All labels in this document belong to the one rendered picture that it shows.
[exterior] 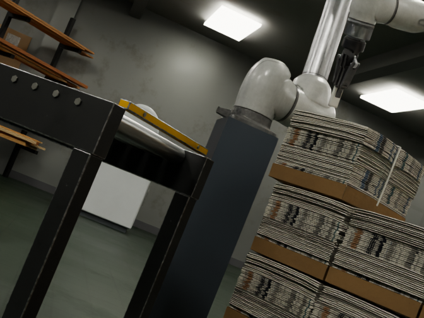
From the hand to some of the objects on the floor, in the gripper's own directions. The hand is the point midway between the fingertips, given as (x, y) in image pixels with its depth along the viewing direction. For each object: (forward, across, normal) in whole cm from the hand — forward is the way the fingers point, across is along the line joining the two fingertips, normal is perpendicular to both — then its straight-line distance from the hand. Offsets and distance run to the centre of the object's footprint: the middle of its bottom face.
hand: (335, 96), depth 230 cm
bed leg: (+76, -85, +101) cm, 152 cm away
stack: (+98, -92, -2) cm, 134 cm away
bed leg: (+95, -53, +66) cm, 127 cm away
